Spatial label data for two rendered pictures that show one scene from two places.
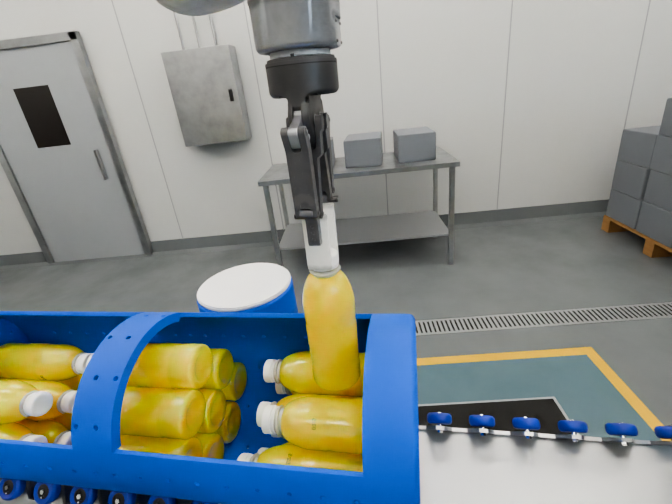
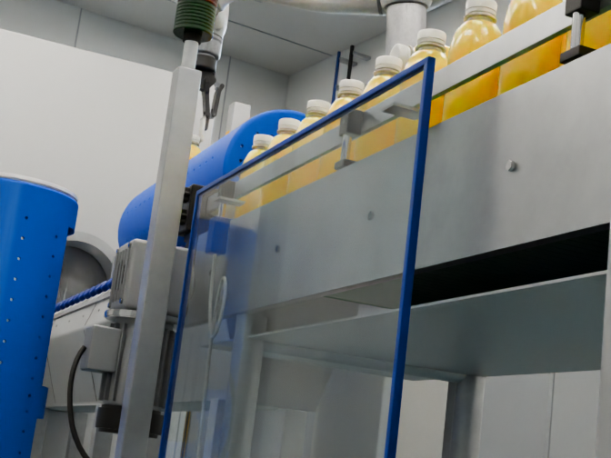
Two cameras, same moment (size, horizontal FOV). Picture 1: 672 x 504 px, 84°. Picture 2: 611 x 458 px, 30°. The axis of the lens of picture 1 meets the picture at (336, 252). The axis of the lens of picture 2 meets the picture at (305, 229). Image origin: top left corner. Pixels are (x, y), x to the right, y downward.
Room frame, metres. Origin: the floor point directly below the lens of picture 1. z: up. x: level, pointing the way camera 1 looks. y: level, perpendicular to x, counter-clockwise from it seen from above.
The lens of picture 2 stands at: (1.83, 2.64, 0.50)
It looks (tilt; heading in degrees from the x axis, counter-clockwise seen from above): 12 degrees up; 236
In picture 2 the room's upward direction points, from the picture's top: 7 degrees clockwise
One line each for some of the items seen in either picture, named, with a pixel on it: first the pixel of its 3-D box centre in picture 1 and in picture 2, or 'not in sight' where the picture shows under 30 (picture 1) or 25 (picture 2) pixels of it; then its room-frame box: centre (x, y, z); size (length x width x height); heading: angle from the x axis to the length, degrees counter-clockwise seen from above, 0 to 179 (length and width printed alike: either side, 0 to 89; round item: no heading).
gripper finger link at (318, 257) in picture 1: (317, 242); (202, 129); (0.42, 0.02, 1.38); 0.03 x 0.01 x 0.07; 77
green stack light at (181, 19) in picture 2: not in sight; (195, 20); (1.05, 1.11, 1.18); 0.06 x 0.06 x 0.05
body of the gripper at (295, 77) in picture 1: (305, 103); (201, 74); (0.44, 0.01, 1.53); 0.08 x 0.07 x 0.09; 167
